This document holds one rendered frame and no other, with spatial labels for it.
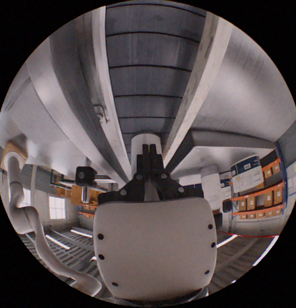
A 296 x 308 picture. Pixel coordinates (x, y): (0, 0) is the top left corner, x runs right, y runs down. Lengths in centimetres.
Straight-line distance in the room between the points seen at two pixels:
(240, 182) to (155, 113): 51
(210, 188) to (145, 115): 38
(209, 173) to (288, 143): 415
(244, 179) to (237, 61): 48
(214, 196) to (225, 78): 39
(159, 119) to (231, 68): 16
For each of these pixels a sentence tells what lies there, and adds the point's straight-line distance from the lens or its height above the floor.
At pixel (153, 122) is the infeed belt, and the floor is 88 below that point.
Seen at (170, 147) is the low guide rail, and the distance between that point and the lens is 16.
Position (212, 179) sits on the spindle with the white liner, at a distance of 46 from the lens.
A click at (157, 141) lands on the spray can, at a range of 18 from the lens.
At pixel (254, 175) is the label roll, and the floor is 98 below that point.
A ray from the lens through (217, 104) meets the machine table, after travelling 24.
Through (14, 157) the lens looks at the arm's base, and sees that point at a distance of 79.
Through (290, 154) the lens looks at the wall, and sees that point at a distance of 443.
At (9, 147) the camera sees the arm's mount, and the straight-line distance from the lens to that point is 76.
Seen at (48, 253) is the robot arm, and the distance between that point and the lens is 54.
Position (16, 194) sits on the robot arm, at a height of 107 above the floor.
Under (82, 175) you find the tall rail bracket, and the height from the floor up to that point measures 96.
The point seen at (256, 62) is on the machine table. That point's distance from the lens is 25.
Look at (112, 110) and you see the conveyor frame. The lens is 15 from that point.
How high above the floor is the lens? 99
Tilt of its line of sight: 24 degrees down
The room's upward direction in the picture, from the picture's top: 177 degrees clockwise
